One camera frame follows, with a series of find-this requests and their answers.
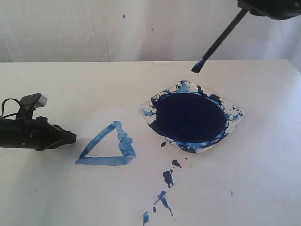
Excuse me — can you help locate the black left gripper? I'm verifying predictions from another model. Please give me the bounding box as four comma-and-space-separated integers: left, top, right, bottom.
0, 117, 77, 151

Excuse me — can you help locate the black paintbrush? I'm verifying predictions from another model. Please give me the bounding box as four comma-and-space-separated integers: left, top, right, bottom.
191, 9, 247, 73

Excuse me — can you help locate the white paper sheet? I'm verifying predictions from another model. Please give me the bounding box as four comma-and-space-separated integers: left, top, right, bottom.
50, 103, 226, 226

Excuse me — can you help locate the white backdrop cloth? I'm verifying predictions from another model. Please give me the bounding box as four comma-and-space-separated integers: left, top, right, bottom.
0, 0, 301, 64

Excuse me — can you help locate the white square paint dish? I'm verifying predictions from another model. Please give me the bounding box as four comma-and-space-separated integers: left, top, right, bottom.
138, 80, 244, 153

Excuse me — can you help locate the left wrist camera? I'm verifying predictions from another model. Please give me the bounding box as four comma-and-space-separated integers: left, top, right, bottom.
20, 93, 48, 108

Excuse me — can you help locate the black left camera cable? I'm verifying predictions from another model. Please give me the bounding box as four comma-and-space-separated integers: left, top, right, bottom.
0, 98, 23, 121

